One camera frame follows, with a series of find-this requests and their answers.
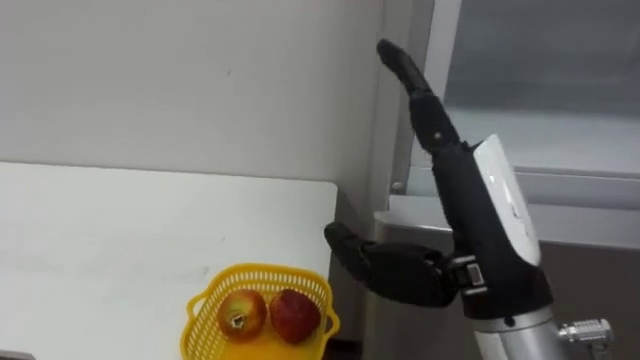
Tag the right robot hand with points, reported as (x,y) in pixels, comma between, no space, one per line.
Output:
(480,225)

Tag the orange pomegranate soft toy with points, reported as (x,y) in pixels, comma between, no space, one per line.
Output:
(242,315)

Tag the grey fridge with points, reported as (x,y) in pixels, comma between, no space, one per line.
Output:
(575,190)

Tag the red fruit soft toy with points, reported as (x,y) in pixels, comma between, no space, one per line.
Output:
(295,317)

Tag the yellow plastic basket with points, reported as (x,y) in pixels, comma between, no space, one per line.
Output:
(260,276)

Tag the white desk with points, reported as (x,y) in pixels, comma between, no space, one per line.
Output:
(125,225)

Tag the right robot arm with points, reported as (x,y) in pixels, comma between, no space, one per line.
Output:
(520,340)

